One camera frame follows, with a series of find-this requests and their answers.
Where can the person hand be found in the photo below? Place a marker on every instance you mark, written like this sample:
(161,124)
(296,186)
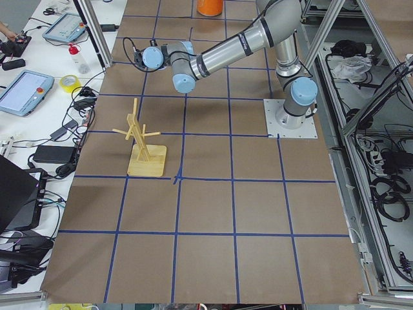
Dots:
(7,32)

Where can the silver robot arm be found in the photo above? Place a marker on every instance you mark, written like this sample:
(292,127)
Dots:
(274,27)

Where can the wooden cup tree stand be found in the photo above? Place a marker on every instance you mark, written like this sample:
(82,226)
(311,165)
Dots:
(145,159)

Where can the teach pendant near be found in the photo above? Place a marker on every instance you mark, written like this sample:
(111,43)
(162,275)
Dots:
(26,91)

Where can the teach pendant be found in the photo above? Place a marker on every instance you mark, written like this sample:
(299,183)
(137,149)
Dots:
(67,29)
(26,91)

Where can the teach pendant far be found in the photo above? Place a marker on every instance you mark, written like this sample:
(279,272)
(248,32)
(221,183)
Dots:
(67,29)

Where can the red-capped squeeze bottle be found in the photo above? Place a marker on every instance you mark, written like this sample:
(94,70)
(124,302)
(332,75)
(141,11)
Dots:
(78,59)

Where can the yellow tape roll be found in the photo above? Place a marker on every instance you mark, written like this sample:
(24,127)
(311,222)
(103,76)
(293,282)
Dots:
(69,83)

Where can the black power adapter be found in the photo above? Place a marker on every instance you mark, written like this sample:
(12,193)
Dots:
(53,154)

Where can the black laptop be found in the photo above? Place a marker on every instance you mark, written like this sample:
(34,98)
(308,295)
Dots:
(21,194)

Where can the orange can-shaped container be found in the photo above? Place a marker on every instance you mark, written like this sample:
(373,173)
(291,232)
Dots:
(209,8)

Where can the crumpled white cloth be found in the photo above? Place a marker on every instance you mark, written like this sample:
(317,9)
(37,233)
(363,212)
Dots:
(353,68)

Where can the aluminium frame post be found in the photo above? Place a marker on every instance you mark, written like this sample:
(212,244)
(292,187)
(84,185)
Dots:
(88,16)

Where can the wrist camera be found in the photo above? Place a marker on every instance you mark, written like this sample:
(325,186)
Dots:
(138,59)

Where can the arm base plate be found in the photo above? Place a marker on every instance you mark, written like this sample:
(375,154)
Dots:
(282,125)

